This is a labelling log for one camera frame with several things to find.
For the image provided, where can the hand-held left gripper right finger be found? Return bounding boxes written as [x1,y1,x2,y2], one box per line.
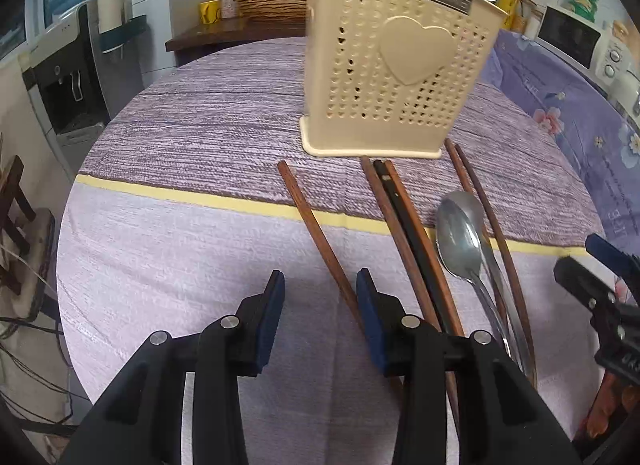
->
[356,269,583,465]

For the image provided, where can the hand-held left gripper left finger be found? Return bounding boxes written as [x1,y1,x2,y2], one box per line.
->
[59,270,286,465]

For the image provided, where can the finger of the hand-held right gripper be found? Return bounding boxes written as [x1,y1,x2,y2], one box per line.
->
[552,255,628,346]
[584,232,640,278]

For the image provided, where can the brown wooden chopstick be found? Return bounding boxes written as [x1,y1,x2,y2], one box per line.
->
[385,163,465,337]
[361,156,443,333]
[454,144,538,391]
[444,139,531,376]
[277,161,368,341]

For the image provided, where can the slim metal spoon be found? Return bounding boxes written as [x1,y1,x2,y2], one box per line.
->
[477,225,533,381]

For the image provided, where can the black chopstick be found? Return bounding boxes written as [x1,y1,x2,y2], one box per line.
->
[374,160,452,335]

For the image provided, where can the large metal spoon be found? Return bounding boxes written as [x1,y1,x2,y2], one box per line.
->
[436,190,518,366]

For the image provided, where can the cream perforated utensil holder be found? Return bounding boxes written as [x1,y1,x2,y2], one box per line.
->
[300,0,508,160]

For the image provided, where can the person's right hand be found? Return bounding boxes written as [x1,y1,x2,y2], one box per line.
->
[582,374,633,441]

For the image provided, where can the purple floral cloth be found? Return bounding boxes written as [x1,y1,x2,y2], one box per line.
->
[480,28,640,306]

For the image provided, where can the white microwave oven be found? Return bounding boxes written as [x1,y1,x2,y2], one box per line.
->
[537,4,640,116]

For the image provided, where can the wooden stool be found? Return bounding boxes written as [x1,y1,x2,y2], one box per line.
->
[0,154,38,296]

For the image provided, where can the dark wooden counter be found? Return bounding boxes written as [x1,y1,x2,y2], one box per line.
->
[165,18,307,66]

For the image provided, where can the yellow mug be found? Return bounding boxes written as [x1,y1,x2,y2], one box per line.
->
[199,0,223,26]

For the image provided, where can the wicker basket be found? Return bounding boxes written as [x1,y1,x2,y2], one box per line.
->
[235,0,308,22]

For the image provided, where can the water dispenser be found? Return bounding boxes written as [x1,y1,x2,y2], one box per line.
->
[20,5,148,176]

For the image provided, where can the cream paper roll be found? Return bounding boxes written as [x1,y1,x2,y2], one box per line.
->
[97,0,133,28]

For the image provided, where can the black cables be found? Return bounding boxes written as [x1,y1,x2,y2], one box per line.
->
[0,315,91,438]

